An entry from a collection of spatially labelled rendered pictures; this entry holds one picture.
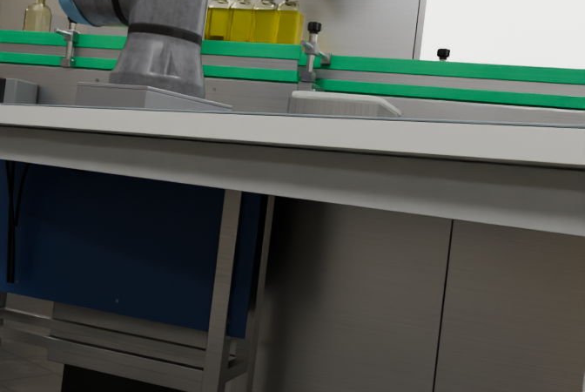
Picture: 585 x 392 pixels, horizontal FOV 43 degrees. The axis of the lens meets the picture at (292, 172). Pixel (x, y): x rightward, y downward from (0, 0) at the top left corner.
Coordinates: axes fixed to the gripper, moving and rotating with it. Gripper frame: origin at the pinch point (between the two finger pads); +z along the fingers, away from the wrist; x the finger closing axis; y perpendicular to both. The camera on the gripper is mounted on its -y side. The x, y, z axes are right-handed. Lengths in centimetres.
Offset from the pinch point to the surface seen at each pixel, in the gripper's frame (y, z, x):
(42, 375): 81, 117, -21
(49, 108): 7, 43, 65
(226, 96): 4.1, 32.8, 16.4
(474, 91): -45, 27, -1
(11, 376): 86, 117, -14
